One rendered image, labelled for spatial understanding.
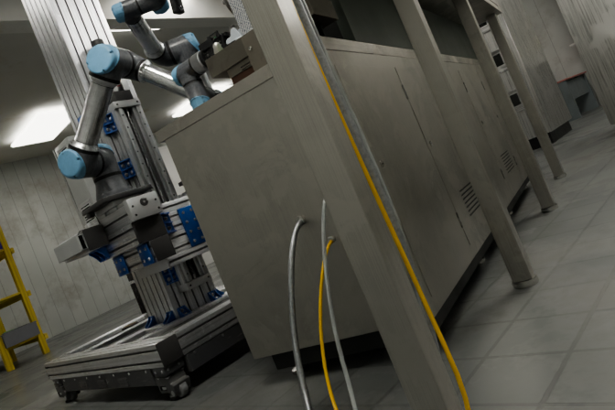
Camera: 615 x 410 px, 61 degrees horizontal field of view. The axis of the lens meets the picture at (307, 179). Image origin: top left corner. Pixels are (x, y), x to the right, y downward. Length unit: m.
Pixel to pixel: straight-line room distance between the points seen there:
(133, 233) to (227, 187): 0.65
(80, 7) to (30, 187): 7.22
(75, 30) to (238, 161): 1.41
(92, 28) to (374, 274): 2.21
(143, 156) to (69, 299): 7.23
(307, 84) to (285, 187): 0.68
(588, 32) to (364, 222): 4.07
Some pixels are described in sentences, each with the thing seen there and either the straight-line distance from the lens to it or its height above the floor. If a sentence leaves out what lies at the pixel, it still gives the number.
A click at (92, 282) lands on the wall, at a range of 9.81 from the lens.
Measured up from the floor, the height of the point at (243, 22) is 1.14.
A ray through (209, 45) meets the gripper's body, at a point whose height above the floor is 1.14.
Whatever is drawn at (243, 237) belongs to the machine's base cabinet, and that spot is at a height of 0.47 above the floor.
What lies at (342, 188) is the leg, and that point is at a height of 0.51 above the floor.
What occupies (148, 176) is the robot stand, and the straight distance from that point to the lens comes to 2.47.
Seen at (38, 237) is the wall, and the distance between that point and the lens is 9.67.
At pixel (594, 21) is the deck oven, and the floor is 0.91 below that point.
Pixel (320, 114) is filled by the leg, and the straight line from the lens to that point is 0.83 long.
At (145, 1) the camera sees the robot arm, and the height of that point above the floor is 1.48.
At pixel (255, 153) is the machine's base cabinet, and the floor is 0.69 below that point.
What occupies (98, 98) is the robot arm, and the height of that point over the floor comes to 1.16.
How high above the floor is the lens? 0.52
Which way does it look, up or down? 2 degrees up
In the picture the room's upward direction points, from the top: 23 degrees counter-clockwise
